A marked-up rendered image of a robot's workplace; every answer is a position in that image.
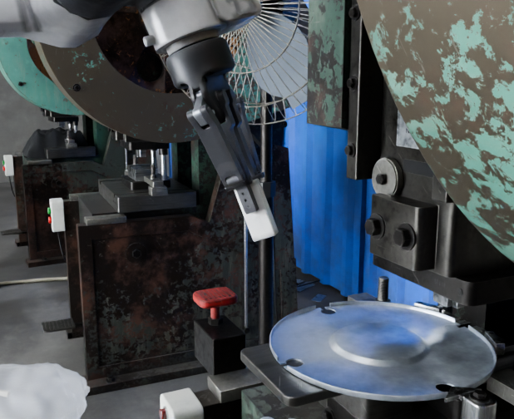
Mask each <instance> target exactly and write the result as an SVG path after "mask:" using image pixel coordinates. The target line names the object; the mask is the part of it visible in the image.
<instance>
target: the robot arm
mask: <svg viewBox="0 0 514 419"><path fill-rule="evenodd" d="M122 7H137V9H138V11H139V13H140V15H141V17H142V19H143V21H144V23H145V26H146V29H147V31H148V33H149V36H146V37H143V42H144V44H145V46H146V47H148V46H151V45H153V46H154V48H155V50H156V53H157V54H166V53H168V55H169V56H168V57H167V58H166V65H167V68H168V71H169V73H170V75H171V79H172V81H173V83H174V86H175V87H176V88H177V89H185V88H189V91H190V98H191V101H192V102H193V106H194V109H193V110H191V111H187V112H186V115H187V118H188V120H189V121H190V123H191V124H192V125H193V126H194V128H195V130H196V131H197V133H198V135H199V137H200V139H201V141H202V143H203V145H204V147H205V149H206V151H207V153H208V155H209V157H210V159H211V161H212V163H213V165H214V167H215V169H216V171H217V173H218V175H219V177H220V179H221V181H222V183H223V185H224V187H225V190H226V191H231V190H234V192H235V195H236V198H237V200H238V202H239V204H240V208H241V210H242V213H243V216H244V217H245V221H246V224H247V226H248V228H249V231H250V234H251V237H252V239H253V241H254V242H255V241H259V240H262V239H267V238H269V237H272V236H275V235H276V234H277V233H278V232H279V231H278V229H277V226H276V223H275V222H274V217H273V215H272V213H271V210H270V208H269V204H268V202H267V199H266V197H265V195H264V191H263V189H262V186H261V183H260V182H259V179H261V178H264V172H261V173H258V172H260V171H261V166H260V163H259V158H258V156H257V152H256V149H255V144H254V141H253V138H252V135H251V131H250V126H249V123H248V120H247V117H246V114H245V104H244V100H243V99H242V97H238V98H236V97H235V94H234V91H233V90H232V89H231V88H230V85H229V84H228V82H227V80H226V79H225V73H226V72H229V71H231V70H233V69H234V67H235V61H234V58H233V57H232V54H231V51H230V48H229V45H228V43H227V41H226V39H224V38H223V37H220V35H222V34H225V33H227V32H232V31H234V30H237V29H240V28H242V27H243V26H245V25H246V24H247V23H248V22H250V21H251V20H253V19H254V18H255V17H257V16H258V15H259V14H261V10H262V7H261V4H260V1H259V0H0V37H23V38H26V39H30V40H33V41H36V42H42V43H46V44H48V45H52V46H55V47H79V46H80V45H81V44H83V43H85V42H87V41H89V40H91V39H92V38H94V37H96V36H98V35H99V33H100V31H101V30H102V28H103V26H104V25H105V24H106V22H107V21H108V20H109V19H110V18H111V16H112V15H113V14H114V13H115V12H116V11H118V10H119V9H120V8H122ZM222 123H224V124H222Z"/></svg>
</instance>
